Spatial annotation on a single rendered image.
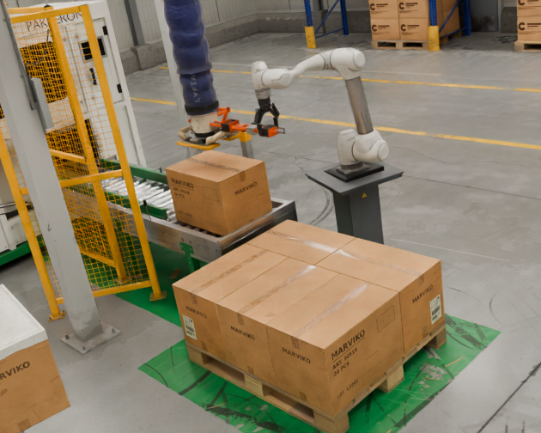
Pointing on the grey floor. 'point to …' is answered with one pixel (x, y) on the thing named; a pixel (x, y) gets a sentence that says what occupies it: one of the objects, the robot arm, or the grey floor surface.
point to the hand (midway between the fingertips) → (269, 130)
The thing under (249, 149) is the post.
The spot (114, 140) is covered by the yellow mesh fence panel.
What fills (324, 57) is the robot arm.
